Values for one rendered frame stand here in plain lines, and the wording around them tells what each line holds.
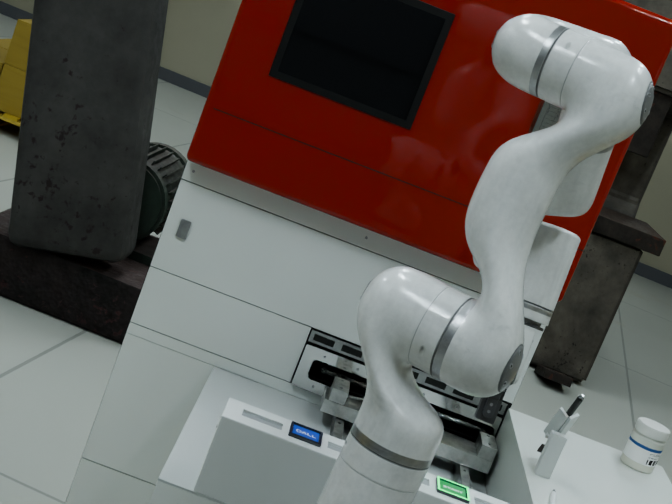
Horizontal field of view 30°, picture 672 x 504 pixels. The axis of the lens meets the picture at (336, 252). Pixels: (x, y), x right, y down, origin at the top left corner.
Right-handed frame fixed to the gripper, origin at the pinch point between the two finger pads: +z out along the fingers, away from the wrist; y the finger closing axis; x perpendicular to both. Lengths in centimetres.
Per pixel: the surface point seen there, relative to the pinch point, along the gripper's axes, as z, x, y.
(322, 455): 16.4, -22.5, 1.1
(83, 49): -52, -142, -275
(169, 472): 29, -45, -5
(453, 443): 13, 6, -52
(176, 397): 26, -51, -65
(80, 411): 67, -88, -223
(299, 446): 16.4, -26.5, 1.1
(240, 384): 18, -39, -58
